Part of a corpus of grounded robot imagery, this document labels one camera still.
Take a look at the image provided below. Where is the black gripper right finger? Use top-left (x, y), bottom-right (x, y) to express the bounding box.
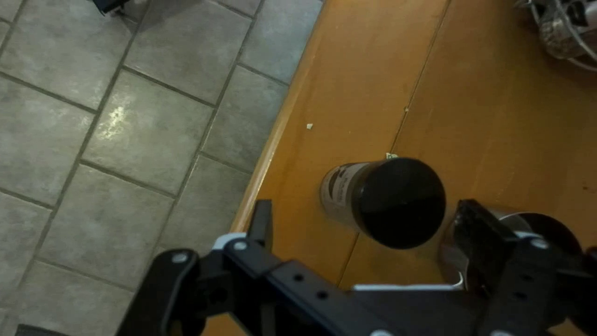
top-left (453, 198), bottom-right (524, 295)

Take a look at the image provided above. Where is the chrome wire spice rack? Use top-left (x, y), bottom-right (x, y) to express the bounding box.
top-left (515, 0), bottom-right (597, 75)

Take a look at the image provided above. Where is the pine wood dresser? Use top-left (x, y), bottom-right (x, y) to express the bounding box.
top-left (203, 0), bottom-right (597, 336)

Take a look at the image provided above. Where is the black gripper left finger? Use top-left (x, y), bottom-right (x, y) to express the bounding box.
top-left (246, 198), bottom-right (276, 250)

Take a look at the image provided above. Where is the black lid spice jar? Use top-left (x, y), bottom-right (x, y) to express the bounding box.
top-left (319, 155), bottom-right (448, 252)

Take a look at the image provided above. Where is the dark grey floor mat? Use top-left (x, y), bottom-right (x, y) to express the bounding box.
top-left (15, 323), bottom-right (71, 336)

